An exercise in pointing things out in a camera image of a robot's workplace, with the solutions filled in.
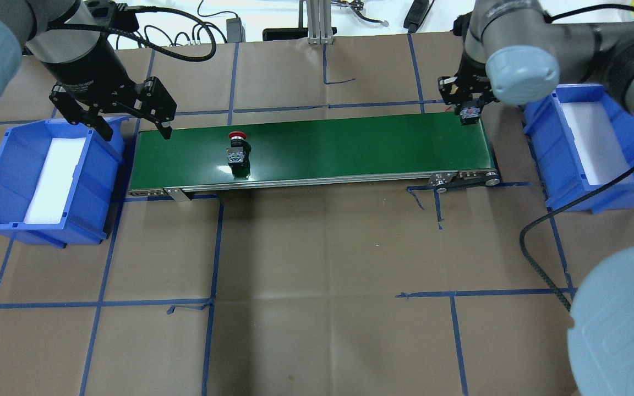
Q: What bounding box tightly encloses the red push button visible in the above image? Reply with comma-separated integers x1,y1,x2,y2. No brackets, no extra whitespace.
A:
227,130,252,179

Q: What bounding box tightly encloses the near blue plastic bin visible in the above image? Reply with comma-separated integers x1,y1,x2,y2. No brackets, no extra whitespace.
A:
0,116,125,249

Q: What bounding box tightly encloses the blue plastic bin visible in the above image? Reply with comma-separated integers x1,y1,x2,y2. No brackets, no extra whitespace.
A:
524,84,634,210
0,116,125,249

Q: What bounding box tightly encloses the far blue plastic bin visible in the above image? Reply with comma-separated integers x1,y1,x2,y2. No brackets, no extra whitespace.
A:
524,84,634,210

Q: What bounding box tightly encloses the white foam pad near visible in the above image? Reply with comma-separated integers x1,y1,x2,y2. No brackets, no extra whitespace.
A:
24,137,86,224

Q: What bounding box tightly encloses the white foam pad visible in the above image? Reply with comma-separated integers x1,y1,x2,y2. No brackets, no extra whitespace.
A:
561,101,631,185
24,137,86,224

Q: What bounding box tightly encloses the white foam pad far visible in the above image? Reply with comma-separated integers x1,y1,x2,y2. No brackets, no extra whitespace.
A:
561,101,631,185

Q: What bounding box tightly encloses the black power adapter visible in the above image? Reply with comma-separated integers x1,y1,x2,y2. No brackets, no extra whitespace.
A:
226,17,246,43

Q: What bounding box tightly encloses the green conveyor belt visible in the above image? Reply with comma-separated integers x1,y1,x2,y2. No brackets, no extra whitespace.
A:
128,113,502,200

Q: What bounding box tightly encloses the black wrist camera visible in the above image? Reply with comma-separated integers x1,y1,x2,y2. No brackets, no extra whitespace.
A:
82,1,139,33

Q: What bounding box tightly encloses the aluminium frame post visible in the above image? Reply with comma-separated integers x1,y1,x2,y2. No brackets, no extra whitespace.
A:
305,0,334,45

